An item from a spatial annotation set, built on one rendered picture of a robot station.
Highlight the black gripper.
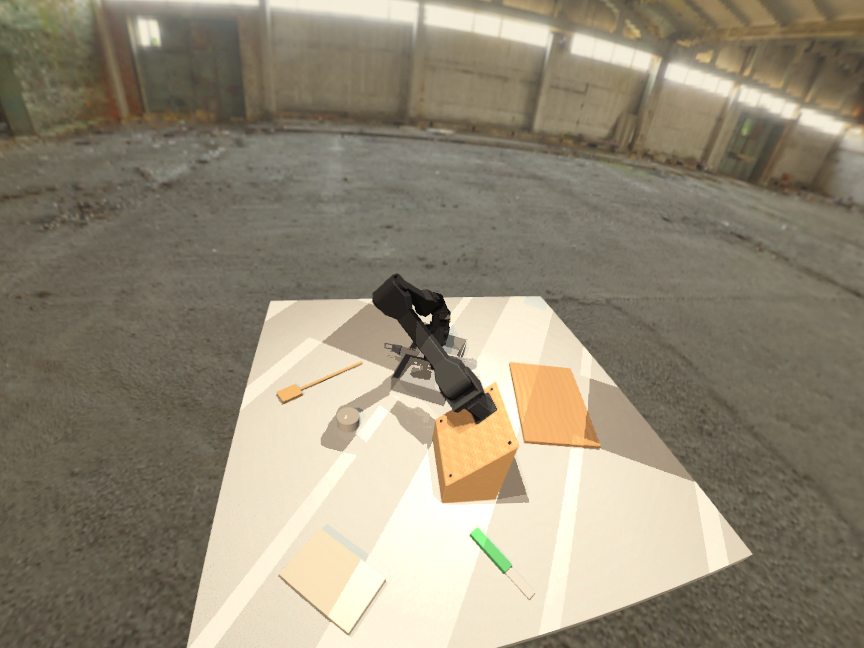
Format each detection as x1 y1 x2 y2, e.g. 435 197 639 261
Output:
430 324 450 370

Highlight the tan wooden mallet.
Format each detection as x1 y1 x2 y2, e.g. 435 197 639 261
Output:
277 362 363 404

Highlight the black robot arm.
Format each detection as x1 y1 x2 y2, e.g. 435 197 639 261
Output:
372 273 497 424

